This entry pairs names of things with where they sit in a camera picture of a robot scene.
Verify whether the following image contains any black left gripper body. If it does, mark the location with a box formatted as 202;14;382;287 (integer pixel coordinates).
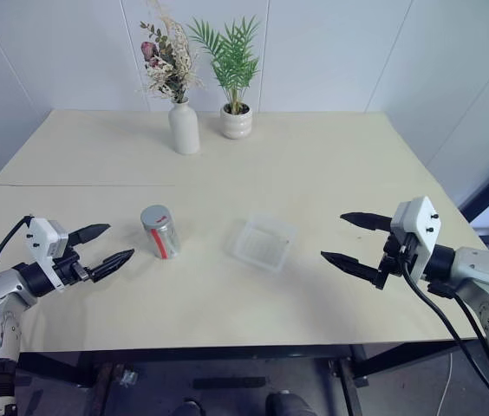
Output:
51;247;95;288

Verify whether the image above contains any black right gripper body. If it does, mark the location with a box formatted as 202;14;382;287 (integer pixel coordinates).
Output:
372;231;418;291

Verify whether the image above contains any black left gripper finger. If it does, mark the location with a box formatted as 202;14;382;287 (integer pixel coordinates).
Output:
90;248;136;283
68;223;112;247

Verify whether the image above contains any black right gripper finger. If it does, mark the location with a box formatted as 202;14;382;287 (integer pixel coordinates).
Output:
320;250;380;285
340;211;394;233

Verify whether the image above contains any clear plastic container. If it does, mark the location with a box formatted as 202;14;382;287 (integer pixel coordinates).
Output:
225;211;298;274

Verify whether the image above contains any white ceramic vase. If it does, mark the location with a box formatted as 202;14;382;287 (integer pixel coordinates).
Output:
167;97;201;155

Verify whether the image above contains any dark rounded shape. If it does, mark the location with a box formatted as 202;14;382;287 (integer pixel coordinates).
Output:
170;398;205;416
265;389;316;416

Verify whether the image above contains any white ribbed plant pot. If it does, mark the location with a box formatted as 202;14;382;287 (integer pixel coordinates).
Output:
219;102;254;140

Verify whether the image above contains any flat black floor bar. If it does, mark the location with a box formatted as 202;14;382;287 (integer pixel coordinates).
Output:
192;376;268;390

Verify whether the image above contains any dried flower bouquet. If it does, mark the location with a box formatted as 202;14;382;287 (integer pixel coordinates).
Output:
134;0;206;105

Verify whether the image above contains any green palm plant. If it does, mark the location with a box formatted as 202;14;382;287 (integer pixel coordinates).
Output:
186;14;262;114

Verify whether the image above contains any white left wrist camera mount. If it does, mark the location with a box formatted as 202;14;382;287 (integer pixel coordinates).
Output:
24;217;70;293

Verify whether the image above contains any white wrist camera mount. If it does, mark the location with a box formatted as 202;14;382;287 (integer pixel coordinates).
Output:
24;217;70;293
389;195;443;283

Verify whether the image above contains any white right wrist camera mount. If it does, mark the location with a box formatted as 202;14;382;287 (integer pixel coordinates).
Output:
389;195;443;283

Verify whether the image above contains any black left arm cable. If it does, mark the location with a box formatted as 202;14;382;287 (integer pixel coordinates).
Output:
0;215;34;278

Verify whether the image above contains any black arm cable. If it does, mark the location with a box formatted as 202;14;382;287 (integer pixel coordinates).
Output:
427;280;489;393
400;246;489;415
0;215;34;278

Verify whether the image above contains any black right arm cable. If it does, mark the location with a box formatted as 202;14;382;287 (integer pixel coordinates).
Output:
400;246;489;415
427;280;489;393

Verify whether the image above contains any black metal table frame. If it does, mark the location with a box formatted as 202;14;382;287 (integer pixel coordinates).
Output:
14;337;484;416

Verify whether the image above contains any thin white floor cable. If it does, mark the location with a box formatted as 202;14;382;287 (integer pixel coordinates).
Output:
437;350;456;416

